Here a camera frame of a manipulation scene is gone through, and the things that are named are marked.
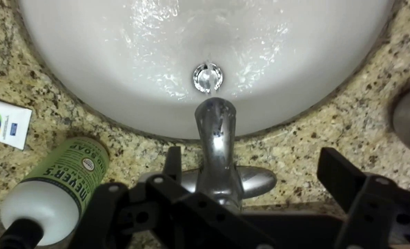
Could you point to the green hand soap bottle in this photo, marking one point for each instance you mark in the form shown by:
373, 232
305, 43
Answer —
67, 174

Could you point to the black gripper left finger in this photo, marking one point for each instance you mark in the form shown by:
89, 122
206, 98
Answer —
108, 216

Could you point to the chrome sink tap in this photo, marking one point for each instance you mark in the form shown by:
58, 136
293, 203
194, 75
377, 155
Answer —
216, 138

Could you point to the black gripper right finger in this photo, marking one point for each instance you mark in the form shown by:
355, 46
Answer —
379, 212

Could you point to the white oval sink basin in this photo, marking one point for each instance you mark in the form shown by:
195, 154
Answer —
122, 69

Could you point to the white toothpaste tube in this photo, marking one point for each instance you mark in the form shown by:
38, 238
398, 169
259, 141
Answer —
6, 122

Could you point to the chrome sink drain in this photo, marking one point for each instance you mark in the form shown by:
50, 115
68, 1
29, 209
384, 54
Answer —
207, 78

